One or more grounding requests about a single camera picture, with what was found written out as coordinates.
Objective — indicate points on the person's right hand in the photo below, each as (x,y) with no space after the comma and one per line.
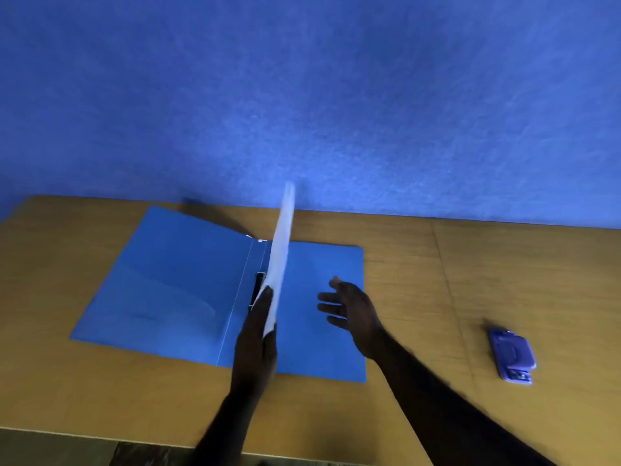
(356,317)

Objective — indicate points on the person's left hand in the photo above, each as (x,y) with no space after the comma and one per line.
(254,344)

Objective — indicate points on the person's left thumb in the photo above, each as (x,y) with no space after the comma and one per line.
(266,300)

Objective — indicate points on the person's right thumb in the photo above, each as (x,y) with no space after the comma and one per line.
(341,285)

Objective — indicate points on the white paper sheets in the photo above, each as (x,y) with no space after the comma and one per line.
(280,247)

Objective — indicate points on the person's left forearm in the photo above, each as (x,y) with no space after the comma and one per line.
(228,427)

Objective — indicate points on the person's right forearm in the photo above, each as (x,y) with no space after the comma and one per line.
(446,412)

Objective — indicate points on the black metal folder clip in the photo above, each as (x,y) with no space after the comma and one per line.
(256,290)

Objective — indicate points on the blue file folder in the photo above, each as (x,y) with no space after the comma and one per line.
(203,291)

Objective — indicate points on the purple hole punch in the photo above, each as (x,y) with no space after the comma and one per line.
(513,356)

